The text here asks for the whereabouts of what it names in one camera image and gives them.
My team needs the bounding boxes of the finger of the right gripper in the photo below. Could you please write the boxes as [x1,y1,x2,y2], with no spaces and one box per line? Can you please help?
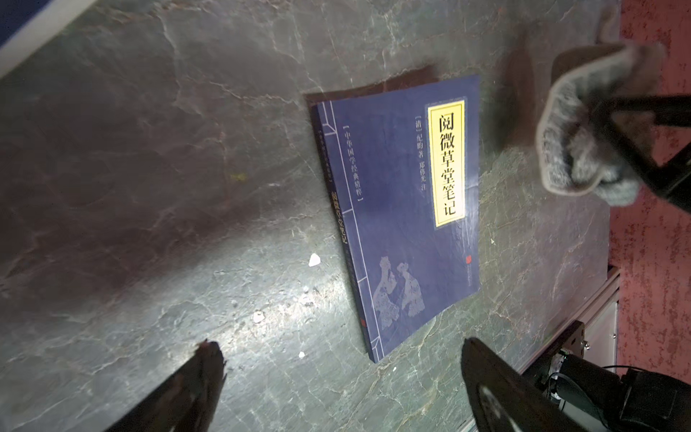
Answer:
[590,95,690,213]

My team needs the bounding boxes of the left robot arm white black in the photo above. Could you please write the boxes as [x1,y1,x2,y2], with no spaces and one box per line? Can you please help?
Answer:
[111,338,690,431]

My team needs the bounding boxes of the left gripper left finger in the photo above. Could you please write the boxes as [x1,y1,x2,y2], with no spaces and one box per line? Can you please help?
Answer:
[108,339,226,431]

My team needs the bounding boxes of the blue book Yuewei notes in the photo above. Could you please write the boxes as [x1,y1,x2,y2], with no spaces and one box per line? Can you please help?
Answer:
[311,75,480,363]

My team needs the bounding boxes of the blue book Mengxi Bitan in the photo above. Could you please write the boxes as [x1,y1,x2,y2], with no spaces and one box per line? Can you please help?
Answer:
[1,0,95,77]

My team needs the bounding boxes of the grey knitted cloth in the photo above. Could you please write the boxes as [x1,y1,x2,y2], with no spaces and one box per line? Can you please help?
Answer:
[536,42,666,207]

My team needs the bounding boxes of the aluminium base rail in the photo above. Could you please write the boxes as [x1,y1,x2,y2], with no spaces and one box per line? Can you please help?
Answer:
[519,266,621,373]

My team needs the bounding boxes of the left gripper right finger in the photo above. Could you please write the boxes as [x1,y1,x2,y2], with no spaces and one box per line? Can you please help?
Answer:
[461,338,583,431]

